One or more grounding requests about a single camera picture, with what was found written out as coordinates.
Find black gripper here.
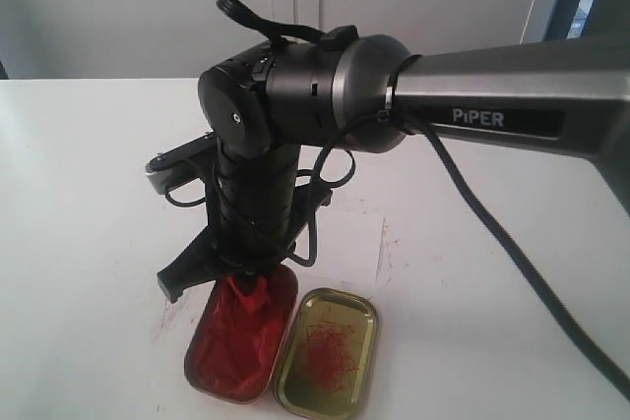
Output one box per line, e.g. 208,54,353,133
157,143,333,303

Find red ink pad tin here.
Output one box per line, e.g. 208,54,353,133
184,265,298,403

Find red stamp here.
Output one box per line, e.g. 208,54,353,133
227,276,270,314

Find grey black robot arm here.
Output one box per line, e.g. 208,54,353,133
146,35,629,301

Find white paper sheet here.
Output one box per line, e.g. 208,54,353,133
288,208,384,289

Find gold tin lid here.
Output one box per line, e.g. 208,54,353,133
274,287,380,419

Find white cabinet doors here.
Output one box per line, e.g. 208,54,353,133
1,0,556,79

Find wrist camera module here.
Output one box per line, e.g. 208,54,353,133
145,132,218,196

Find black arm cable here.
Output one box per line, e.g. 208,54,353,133
164,0,630,391

